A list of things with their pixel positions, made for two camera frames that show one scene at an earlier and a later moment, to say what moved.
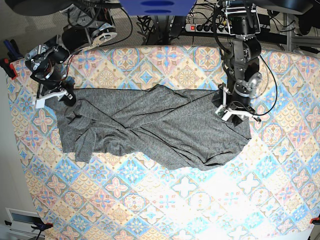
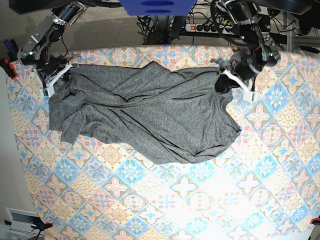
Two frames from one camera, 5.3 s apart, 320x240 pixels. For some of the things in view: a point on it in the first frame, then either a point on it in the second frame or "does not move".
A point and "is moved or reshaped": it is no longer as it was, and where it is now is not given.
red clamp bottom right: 315,221 does not move
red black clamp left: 13,53 does not move
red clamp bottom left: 41,226 does not move
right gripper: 232,101 to 243,65
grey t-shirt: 180,128 is moved or reshaped
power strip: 208,28 does not move
